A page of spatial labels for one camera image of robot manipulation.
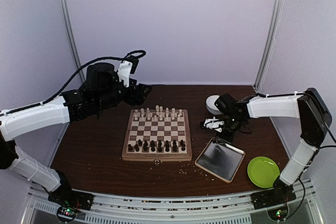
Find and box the metal tray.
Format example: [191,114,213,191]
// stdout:
[195,137,245,183]

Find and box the green plate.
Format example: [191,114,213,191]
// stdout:
[247,156,280,189]

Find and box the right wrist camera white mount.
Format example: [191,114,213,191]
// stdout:
[200,117,225,132]

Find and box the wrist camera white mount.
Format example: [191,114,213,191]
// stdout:
[200,117,225,132]
[117,55,139,88]

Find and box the left aluminium frame post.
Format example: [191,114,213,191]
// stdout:
[60,0,81,68]

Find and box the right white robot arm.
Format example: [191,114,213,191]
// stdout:
[211,88,332,204]

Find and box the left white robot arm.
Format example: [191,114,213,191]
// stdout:
[1,60,152,205]

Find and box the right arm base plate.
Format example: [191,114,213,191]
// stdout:
[250,189,297,210]

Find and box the right aluminium frame post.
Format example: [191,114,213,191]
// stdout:
[254,0,284,91]

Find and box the white ceramic bowl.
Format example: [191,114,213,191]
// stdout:
[206,95,222,115]

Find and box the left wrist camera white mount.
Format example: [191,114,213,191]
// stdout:
[117,55,139,88]

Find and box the wooden chess board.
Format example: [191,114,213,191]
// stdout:
[122,110,192,162]

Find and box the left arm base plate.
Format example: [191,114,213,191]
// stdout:
[48,191,94,210]

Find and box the aluminium frame post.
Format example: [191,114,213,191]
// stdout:
[254,0,284,91]
[60,0,81,68]

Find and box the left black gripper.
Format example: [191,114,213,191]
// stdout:
[95,77,152,111]

